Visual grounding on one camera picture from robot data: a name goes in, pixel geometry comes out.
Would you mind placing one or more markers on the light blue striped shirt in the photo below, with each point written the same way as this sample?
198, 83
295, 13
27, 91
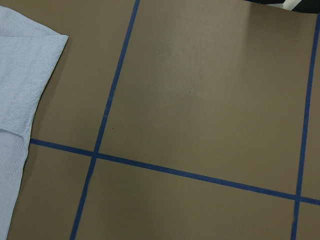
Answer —
29, 52

